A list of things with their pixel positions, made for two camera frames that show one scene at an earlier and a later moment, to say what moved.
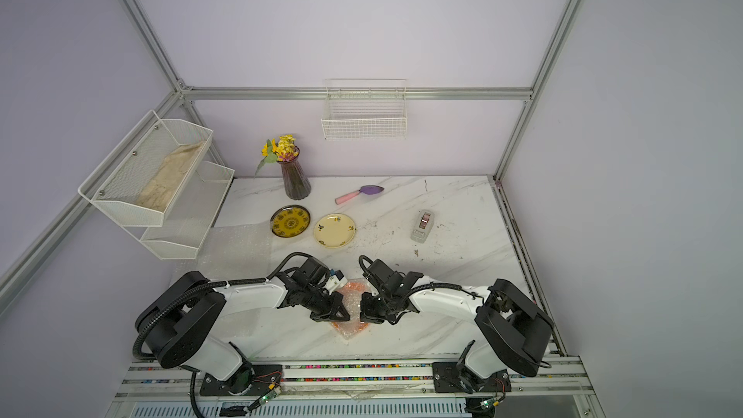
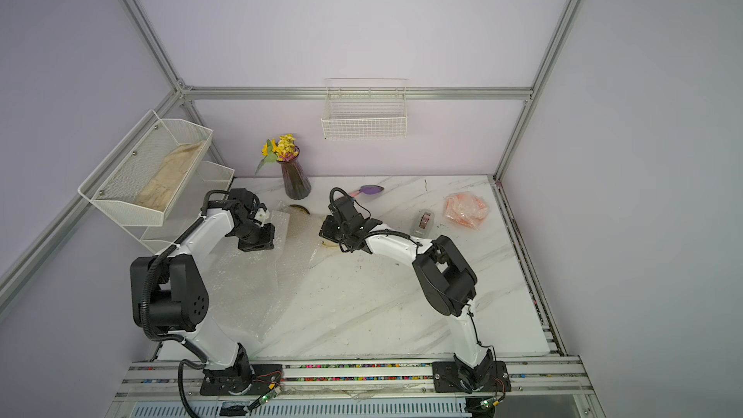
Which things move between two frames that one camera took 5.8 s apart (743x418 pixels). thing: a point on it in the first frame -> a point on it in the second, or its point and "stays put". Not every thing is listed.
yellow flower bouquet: x=284 y=150 stays put
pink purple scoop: x=368 y=190 stays put
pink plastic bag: x=352 y=291 -> x=466 y=208
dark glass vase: x=296 y=184 stays put
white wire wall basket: x=366 y=109 stays put
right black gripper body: x=376 y=308 -> x=327 y=230
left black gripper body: x=323 y=307 -> x=253 y=238
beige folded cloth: x=162 y=187 stays put
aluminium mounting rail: x=562 y=379 stays put
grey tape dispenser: x=422 y=225 stays put
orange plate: x=351 y=297 -> x=465 y=209
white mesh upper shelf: x=142 y=179 stays put
